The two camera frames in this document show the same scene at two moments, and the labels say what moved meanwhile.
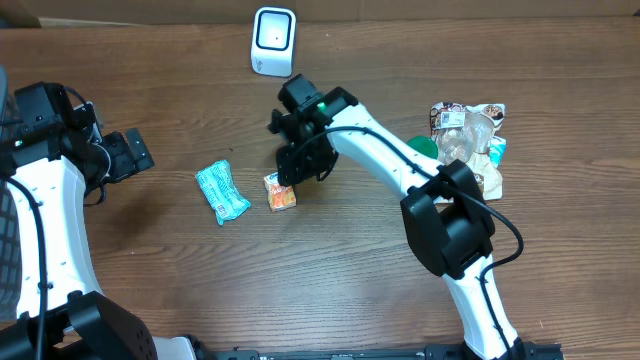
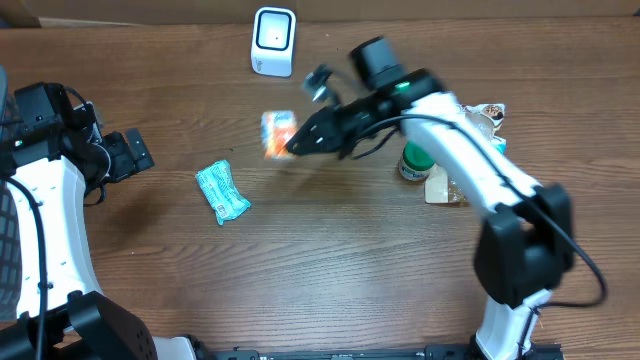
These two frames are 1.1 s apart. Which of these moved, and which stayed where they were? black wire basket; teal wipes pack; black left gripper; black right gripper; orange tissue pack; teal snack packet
Moved: black right gripper; orange tissue pack
Stayed: black left gripper; black wire basket; teal snack packet; teal wipes pack
